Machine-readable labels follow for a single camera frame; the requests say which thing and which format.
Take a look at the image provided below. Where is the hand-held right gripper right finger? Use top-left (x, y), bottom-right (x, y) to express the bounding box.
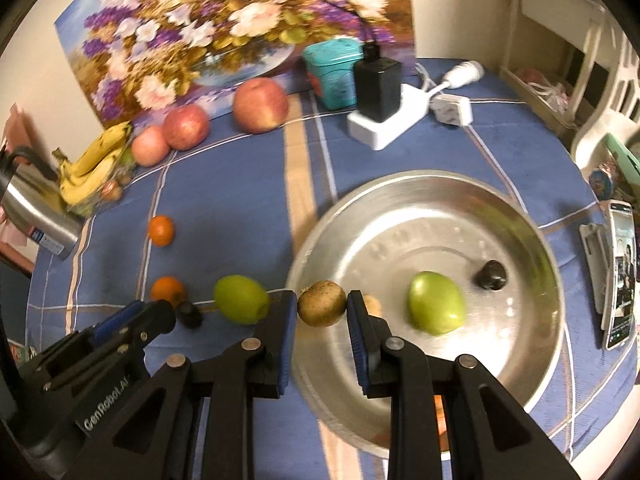
top-left (346, 290), bottom-right (583, 480)

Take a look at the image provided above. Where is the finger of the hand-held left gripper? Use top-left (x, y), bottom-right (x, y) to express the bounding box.
top-left (112, 300), bottom-right (177, 361)
top-left (90, 301), bottom-right (146, 348)

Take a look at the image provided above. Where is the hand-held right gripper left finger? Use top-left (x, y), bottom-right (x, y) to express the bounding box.
top-left (65, 290), bottom-right (298, 480)

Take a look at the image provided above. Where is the dark purple plum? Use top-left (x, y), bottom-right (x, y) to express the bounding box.
top-left (177, 301), bottom-right (204, 330)
top-left (474, 260), bottom-right (507, 291)

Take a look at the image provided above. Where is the round green jujube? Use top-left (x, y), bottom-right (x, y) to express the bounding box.
top-left (213, 275), bottom-right (271, 325)

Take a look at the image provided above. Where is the elongated green jujube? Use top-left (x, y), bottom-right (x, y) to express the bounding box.
top-left (406, 271), bottom-right (467, 337)

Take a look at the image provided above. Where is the round stainless steel plate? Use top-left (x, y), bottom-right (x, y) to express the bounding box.
top-left (285, 170), bottom-right (566, 461)

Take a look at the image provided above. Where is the clear plastic fruit container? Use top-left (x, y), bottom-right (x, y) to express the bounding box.
top-left (65, 155), bottom-right (138, 218)

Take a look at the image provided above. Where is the stainless steel kettle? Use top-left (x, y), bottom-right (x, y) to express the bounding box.
top-left (0, 145), bottom-right (86, 261)

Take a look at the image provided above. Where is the bunch of yellow bananas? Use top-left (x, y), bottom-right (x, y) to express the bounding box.
top-left (52, 121), bottom-right (135, 207)

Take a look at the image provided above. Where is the small pale red apple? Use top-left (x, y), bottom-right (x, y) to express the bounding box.
top-left (131, 125), bottom-right (171, 167)

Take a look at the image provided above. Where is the medium red apple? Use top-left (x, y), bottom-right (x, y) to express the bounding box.
top-left (163, 104), bottom-right (211, 151)

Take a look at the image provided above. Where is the white power strip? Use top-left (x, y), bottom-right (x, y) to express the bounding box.
top-left (347, 84), bottom-right (432, 151)

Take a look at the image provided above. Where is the large red apple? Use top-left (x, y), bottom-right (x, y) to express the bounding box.
top-left (232, 77), bottom-right (291, 135)

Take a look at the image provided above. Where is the white phone stand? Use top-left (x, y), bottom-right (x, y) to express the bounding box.
top-left (579, 222), bottom-right (608, 331)

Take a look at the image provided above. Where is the white plug adapter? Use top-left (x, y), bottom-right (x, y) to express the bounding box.
top-left (430, 94), bottom-right (474, 127)

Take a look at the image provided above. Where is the black power charger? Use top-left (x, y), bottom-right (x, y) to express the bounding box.
top-left (353, 42), bottom-right (403, 122)

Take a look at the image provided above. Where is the teal tin box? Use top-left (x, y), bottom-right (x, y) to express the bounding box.
top-left (302, 37), bottom-right (365, 111)

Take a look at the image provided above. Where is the smartphone with lit screen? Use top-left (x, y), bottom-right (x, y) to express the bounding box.
top-left (600, 200), bottom-right (638, 351)

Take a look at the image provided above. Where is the floral painting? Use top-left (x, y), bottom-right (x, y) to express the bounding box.
top-left (54, 0), bottom-right (418, 128)

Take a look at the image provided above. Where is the white round power plug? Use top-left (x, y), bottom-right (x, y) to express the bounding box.
top-left (440, 60), bottom-right (486, 88)

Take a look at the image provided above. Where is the patterned tape roll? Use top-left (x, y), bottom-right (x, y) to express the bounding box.
top-left (589, 169), bottom-right (616, 198)

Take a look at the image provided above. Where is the white plastic bag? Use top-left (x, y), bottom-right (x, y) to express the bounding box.
top-left (520, 67), bottom-right (571, 116)

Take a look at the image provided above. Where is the light green tray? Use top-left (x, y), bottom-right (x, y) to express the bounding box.
top-left (605, 132), bottom-right (640, 186)

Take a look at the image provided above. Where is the black charging cable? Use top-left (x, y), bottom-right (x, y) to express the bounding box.
top-left (300, 0), bottom-right (376, 48)

